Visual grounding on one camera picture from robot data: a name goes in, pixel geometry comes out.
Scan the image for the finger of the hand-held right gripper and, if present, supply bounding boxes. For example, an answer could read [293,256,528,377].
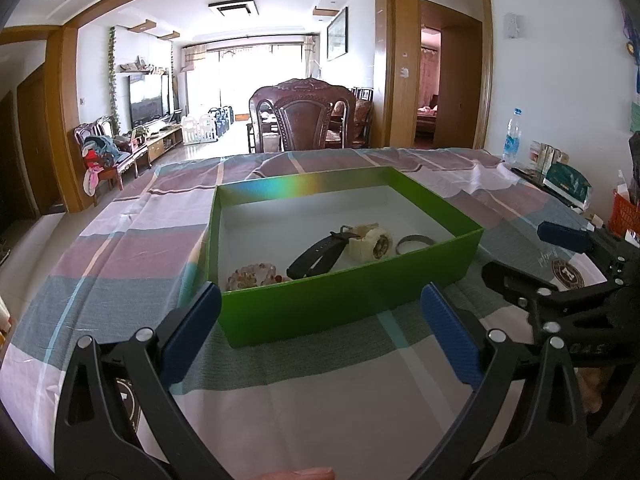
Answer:
[481,260,626,343]
[537,221,640,281]

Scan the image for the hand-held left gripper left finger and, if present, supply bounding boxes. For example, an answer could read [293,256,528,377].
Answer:
[52,282,231,480]

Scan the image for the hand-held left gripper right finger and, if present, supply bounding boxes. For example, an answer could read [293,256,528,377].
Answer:
[410,282,588,480]

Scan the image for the red and pink bead bracelet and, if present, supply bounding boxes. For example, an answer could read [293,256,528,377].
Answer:
[225,262,286,292]

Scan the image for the silver bangle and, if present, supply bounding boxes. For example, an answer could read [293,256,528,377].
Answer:
[395,235,437,256]

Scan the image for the green cardboard box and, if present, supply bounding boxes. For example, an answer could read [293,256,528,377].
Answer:
[207,166,485,348]

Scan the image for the person's left hand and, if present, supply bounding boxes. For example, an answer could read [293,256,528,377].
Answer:
[254,466,335,480]

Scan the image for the dark green paper bag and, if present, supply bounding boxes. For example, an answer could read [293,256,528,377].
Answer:
[542,162,594,211]

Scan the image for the red plastic basket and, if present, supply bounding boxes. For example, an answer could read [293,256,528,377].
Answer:
[607,190,640,239]

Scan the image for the small cartons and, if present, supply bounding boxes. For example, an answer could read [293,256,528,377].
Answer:
[530,141,571,171]

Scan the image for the plastic water bottle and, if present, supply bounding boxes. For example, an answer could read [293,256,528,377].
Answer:
[501,107,523,165]

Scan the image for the checked tablecloth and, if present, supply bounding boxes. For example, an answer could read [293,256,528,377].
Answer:
[0,147,640,480]

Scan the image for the white wristwatch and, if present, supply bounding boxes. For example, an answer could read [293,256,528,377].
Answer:
[345,224,393,262]

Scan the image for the wooden armchair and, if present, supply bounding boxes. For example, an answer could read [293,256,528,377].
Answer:
[75,116,152,206]

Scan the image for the wooden television cabinet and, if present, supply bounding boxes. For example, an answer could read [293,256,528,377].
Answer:
[127,125,184,162]

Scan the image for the pile of clothes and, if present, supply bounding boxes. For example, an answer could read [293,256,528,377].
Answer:
[82,135,122,197]

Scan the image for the white baby fence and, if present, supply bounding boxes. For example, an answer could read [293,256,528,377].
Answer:
[181,105,236,145]

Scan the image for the dark wooden dining chairs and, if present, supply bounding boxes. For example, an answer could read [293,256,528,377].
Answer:
[330,87,375,149]

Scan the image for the flat screen television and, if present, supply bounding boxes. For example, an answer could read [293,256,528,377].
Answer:
[129,74,172,131]

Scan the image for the dark carved wooden chair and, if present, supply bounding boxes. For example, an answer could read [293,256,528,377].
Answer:
[248,78,357,153]

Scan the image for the green vine garland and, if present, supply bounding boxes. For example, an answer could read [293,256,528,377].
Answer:
[107,27,124,133]

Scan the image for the rectangular ceiling lamp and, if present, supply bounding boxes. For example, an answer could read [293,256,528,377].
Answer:
[209,2,260,17]

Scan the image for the black strap wristwatch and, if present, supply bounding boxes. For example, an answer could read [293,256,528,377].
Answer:
[286,225,362,281]

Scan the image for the framed wall picture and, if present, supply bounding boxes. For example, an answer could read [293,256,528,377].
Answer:
[326,7,349,61]

